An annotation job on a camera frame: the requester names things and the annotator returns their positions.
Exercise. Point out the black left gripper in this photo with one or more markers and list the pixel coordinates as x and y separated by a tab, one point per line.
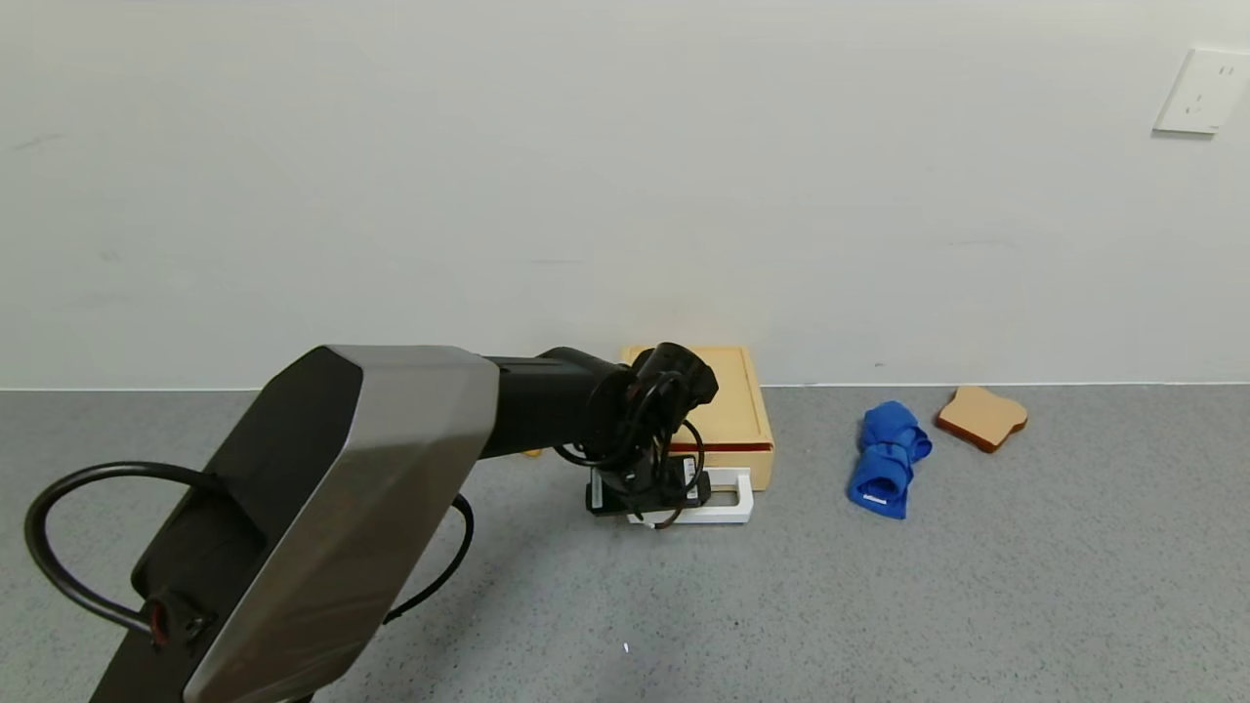
646	494

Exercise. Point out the blue rolled cloth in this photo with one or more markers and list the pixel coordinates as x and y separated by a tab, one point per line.
884	469

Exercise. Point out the yellow drawer housing box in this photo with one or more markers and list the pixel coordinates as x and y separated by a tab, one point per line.
742	420

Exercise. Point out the brown toast slice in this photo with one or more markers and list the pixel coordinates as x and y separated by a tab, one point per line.
981	415

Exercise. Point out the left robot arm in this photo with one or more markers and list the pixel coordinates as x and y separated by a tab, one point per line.
391	439

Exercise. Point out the white wall socket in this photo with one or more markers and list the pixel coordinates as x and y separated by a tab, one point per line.
1206	88

